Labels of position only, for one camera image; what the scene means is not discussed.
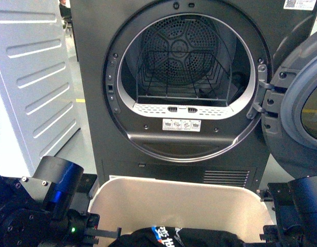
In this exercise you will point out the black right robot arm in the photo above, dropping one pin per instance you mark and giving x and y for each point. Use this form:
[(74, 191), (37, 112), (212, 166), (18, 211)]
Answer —
[(295, 208)]

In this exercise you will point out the round grey dryer door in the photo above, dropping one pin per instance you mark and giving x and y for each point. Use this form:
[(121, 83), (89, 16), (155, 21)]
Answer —
[(289, 122)]

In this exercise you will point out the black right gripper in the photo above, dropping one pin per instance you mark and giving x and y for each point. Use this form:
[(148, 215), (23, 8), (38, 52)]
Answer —
[(270, 235)]

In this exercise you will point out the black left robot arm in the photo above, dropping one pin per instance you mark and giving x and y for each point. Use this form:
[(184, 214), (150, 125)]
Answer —
[(50, 208)]

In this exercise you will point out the person in background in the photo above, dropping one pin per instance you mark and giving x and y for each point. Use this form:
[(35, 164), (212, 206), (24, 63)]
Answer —
[(65, 11)]

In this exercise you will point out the white rating label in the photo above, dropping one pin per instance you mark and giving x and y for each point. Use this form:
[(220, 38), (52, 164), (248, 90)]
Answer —
[(113, 176)]

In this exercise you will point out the dark grey tumble dryer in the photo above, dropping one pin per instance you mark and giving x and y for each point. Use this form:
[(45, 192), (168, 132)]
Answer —
[(127, 136)]

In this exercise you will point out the wire drying rack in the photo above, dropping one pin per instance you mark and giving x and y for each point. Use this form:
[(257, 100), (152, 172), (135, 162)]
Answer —
[(182, 76)]

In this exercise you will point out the white QR code sticker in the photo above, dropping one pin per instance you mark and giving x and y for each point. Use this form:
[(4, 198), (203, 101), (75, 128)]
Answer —
[(306, 5)]

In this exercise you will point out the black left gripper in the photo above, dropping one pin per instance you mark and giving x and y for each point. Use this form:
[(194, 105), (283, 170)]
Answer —
[(82, 229)]

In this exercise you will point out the white appliance side panel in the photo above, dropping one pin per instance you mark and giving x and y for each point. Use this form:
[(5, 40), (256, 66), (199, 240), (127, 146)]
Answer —
[(37, 110)]

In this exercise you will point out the grey door hinge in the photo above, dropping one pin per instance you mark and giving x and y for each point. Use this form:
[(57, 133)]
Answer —
[(262, 86)]

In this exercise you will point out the black printed garment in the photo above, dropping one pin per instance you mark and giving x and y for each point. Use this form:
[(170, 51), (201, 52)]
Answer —
[(177, 236)]

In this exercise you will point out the white instruction sticker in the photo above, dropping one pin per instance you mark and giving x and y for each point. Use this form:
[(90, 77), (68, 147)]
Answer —
[(188, 125)]

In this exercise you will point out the beige plastic laundry hamper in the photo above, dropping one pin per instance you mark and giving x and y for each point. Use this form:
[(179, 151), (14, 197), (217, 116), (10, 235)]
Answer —
[(132, 203)]

